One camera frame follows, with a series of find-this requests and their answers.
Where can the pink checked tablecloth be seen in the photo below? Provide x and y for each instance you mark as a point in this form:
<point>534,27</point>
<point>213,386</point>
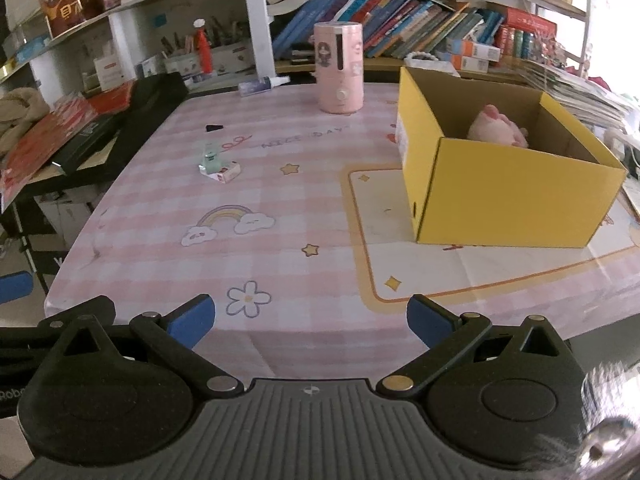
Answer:
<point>280,210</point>

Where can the stack of papers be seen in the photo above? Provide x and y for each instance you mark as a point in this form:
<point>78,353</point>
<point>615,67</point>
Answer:
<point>575,90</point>

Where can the red and white toy bottle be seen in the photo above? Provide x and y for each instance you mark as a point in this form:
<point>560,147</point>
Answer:
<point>202,50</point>

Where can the pink plush toy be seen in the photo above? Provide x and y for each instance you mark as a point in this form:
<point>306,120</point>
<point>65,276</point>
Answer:
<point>495,127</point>

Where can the yellow cardboard box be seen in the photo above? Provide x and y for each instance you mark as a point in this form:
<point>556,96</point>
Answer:
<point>500,195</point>

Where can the white bookshelf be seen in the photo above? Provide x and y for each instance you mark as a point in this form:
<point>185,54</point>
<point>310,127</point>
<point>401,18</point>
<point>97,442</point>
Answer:
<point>257,20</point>

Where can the black flat case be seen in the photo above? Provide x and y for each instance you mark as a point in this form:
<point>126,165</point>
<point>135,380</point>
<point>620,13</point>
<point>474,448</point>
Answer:
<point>145,105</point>

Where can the thick red book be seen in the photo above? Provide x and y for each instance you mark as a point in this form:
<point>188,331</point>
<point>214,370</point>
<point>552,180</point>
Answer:
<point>530,20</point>

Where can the beige cloth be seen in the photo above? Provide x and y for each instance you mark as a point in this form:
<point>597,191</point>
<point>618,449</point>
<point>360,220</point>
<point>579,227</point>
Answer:
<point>20,115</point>

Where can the red packets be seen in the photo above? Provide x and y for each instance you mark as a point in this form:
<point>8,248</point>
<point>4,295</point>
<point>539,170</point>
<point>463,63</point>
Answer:
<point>45,140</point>

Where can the pink cylindrical humidifier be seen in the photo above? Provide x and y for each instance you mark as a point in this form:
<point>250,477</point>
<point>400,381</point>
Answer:
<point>340,70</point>

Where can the small green bottle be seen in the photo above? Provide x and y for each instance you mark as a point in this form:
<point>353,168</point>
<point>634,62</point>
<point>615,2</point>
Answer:
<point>210,156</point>

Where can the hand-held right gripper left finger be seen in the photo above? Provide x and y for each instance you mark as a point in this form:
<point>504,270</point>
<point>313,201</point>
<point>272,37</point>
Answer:
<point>192,321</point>

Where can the small pink box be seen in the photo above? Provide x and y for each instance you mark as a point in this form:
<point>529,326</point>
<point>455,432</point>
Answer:
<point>222,172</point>

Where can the white side shelf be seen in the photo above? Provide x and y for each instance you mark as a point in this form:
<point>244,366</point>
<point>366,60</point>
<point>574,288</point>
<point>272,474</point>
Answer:
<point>65,35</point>

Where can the white box of pens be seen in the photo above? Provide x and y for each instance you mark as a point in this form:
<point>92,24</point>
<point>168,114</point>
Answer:
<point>220,57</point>

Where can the white quilted handbag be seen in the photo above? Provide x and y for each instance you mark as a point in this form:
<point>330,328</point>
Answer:
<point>430,62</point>

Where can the clear spray bottle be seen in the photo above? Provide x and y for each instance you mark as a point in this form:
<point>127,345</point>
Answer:
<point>260,86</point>

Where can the small black object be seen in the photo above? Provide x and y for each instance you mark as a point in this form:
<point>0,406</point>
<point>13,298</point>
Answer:
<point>215,127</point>

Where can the shiny grey object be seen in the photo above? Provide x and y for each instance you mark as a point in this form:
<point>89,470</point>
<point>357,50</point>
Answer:
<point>610,430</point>

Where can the row of blue books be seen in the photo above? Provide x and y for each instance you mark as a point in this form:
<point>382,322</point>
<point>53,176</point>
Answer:
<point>400,20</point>

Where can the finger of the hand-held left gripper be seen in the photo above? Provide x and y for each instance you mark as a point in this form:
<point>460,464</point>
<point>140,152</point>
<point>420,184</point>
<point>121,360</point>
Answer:
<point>97,307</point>
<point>15,287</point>

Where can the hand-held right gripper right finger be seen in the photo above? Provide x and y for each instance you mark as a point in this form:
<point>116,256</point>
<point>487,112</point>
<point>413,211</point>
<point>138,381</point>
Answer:
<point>430,321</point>

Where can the orange and white carton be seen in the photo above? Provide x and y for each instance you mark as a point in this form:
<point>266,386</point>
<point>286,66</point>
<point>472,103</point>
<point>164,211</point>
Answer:
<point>470,64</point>
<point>475,49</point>

